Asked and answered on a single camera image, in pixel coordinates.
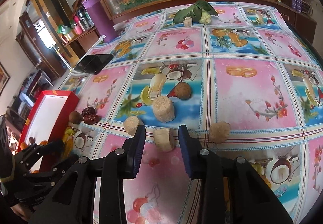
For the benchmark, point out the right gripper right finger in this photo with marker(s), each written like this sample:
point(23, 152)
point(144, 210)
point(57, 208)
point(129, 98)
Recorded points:
point(190, 150)

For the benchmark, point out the purple bottle pair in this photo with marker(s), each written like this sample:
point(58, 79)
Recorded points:
point(296, 5)

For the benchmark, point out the small brown round fruit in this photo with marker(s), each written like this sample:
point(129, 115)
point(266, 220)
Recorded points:
point(75, 117)

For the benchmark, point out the green leafy vegetable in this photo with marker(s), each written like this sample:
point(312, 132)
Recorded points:
point(200, 12)

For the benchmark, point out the orange fruit in tray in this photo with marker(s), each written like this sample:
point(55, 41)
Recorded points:
point(23, 146)

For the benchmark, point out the purple thermos bottle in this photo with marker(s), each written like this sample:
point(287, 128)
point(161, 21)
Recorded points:
point(101, 20)

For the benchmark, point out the red tray box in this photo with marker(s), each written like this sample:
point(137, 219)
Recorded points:
point(49, 117)

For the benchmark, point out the green bag on shelf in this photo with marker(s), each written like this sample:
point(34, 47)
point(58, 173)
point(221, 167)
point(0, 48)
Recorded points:
point(63, 29)

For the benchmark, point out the wooden side shelf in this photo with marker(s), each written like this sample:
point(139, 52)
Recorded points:
point(63, 24)

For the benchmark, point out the small beige chunk by vegetable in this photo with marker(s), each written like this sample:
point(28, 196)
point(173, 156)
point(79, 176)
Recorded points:
point(188, 22)

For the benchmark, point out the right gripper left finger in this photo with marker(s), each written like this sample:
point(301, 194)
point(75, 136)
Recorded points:
point(134, 148)

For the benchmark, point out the black smartphone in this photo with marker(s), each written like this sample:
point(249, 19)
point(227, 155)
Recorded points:
point(93, 63)

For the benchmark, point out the fruit pattern tablecloth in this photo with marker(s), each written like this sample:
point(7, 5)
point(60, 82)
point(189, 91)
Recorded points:
point(246, 68)

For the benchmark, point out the pink bottle on shelf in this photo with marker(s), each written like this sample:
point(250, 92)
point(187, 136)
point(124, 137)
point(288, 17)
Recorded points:
point(78, 26)

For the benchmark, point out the dark steel flask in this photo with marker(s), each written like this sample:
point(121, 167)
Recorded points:
point(83, 18)

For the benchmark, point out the large beige cylinder chunk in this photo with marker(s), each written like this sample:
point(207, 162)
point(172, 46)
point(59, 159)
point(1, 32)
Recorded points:
point(163, 109)

